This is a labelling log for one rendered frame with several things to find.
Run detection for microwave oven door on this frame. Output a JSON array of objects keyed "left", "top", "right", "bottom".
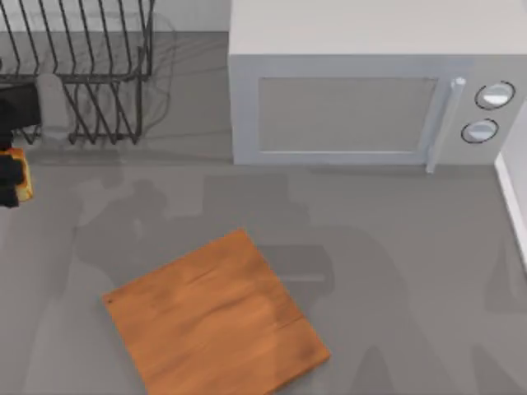
[{"left": 229, "top": 54, "right": 475, "bottom": 166}]

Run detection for small round microwave knob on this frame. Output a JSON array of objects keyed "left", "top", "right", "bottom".
[{"left": 459, "top": 118, "right": 501, "bottom": 145}]

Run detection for pale grey microwave oven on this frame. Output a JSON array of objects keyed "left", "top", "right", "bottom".
[{"left": 228, "top": 0, "right": 527, "bottom": 174}]

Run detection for golden bread slice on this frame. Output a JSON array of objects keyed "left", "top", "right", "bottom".
[{"left": 11, "top": 147, "right": 35, "bottom": 203}]

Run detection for dark wire dish rack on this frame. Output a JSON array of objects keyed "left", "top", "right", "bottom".
[{"left": 0, "top": 0, "right": 158, "bottom": 146}]

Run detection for pale metal microwave door handle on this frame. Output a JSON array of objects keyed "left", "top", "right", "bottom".
[{"left": 425, "top": 76, "right": 467, "bottom": 174}]

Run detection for wooden cutting board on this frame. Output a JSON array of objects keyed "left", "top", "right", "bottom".
[{"left": 100, "top": 228, "right": 332, "bottom": 395}]

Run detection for large round microwave knob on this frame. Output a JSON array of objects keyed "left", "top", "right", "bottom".
[{"left": 473, "top": 80, "right": 517, "bottom": 110}]

